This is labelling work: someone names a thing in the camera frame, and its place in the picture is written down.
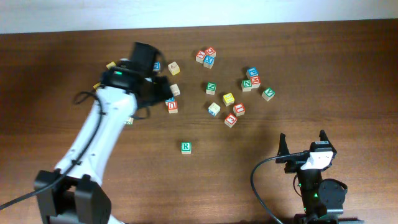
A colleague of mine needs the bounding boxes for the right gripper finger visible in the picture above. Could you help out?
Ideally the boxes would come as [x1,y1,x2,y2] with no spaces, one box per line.
[277,133,290,156]
[319,129,331,146]

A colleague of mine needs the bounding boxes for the green block R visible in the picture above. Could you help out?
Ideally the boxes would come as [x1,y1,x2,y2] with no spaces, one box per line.
[181,142,192,154]

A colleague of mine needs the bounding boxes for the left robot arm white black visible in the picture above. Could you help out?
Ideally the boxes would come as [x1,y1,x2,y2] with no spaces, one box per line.
[34,42,172,223]

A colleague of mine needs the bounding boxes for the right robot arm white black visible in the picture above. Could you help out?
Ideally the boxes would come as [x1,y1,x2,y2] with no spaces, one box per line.
[276,130,364,224]

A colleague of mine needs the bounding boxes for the blue block D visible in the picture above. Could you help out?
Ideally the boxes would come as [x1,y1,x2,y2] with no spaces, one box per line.
[153,62,161,73]

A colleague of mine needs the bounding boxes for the yellow block far left top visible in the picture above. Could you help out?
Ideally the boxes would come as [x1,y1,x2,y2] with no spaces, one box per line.
[106,62,116,70]

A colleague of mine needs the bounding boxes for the wooden block yellow side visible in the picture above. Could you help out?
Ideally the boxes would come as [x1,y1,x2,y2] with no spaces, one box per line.
[168,62,180,75]

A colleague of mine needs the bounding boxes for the plain wooden block centre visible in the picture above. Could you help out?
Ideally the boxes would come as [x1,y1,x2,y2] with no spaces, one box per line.
[170,84,180,96]

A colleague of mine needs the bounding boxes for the blue block H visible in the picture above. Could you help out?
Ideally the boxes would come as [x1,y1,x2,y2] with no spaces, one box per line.
[165,97,175,105]

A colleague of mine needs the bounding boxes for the yellow block left edge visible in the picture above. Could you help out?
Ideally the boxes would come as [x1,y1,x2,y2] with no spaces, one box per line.
[93,82,101,90]

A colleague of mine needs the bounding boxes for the red block Y top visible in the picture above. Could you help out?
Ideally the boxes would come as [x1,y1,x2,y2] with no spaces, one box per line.
[195,50,206,63]

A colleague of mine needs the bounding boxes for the green block V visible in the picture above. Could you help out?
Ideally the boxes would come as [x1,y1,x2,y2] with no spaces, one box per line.
[262,88,275,101]

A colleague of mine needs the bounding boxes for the red block I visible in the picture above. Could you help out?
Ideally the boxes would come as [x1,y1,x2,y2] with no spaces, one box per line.
[233,103,246,116]

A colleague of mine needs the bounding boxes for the red block 3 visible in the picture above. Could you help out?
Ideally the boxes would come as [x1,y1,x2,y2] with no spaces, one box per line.
[224,113,238,128]

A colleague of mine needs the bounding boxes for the blue block X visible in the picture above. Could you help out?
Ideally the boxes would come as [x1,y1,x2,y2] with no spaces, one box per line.
[203,55,215,69]

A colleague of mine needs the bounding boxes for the red block Q top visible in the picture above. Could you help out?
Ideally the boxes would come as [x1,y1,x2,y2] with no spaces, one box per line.
[205,47,216,58]

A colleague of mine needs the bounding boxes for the red block M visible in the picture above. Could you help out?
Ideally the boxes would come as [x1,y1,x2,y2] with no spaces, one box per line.
[250,76,261,89]

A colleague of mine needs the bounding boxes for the yellow block E centre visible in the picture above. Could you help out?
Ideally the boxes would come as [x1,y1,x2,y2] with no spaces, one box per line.
[223,93,235,106]

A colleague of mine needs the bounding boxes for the green block N centre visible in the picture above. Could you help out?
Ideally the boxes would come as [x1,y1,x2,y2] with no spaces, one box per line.
[206,82,216,95]

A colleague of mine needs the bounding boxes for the green block n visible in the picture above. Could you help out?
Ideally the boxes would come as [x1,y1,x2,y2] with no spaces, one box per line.
[241,80,252,92]
[206,82,216,95]

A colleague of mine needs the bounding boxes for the green block N right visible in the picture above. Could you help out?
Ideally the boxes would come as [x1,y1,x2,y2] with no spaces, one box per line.
[241,80,252,92]

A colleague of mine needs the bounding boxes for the wooden block blue side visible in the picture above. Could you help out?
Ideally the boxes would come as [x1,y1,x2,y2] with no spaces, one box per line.
[208,103,221,116]

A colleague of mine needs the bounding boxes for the blue block P right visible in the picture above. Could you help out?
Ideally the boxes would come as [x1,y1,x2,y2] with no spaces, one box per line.
[246,67,259,78]

